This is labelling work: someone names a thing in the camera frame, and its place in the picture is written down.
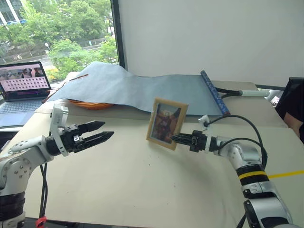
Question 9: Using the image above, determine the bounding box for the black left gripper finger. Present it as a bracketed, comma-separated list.
[80, 131, 115, 150]
[77, 120, 106, 135]

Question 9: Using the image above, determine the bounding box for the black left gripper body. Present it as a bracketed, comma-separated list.
[60, 124, 84, 154]

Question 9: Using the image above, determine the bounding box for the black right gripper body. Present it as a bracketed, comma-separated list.
[189, 130, 208, 152]

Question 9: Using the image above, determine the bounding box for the wooden picture frame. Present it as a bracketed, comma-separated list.
[145, 96, 189, 151]

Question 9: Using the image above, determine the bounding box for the blue patterned scroll rod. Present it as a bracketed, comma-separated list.
[200, 69, 231, 116]

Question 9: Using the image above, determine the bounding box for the blue paper scroll sheet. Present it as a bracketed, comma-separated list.
[45, 61, 225, 117]

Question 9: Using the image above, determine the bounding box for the open laptop computer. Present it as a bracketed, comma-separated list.
[0, 61, 53, 128]

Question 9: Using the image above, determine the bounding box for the white grey device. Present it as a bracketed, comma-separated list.
[264, 89, 283, 108]

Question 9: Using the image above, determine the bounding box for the person in black shirt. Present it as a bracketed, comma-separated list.
[275, 76, 304, 144]

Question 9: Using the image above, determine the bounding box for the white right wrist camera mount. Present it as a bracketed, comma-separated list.
[198, 114, 213, 153]

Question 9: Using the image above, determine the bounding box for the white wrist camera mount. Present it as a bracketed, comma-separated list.
[198, 114, 213, 153]
[50, 103, 70, 157]

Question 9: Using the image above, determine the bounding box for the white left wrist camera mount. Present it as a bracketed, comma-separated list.
[50, 103, 70, 157]

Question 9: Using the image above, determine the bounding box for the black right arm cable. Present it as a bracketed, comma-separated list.
[203, 114, 269, 168]

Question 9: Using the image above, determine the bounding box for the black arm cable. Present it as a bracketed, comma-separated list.
[203, 114, 269, 168]
[38, 162, 49, 220]

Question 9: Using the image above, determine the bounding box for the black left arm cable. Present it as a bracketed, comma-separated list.
[38, 162, 49, 220]

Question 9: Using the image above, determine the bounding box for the black hoop with white handle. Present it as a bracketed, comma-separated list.
[214, 86, 271, 99]

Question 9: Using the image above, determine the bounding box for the black window frame post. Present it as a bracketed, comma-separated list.
[110, 0, 127, 70]

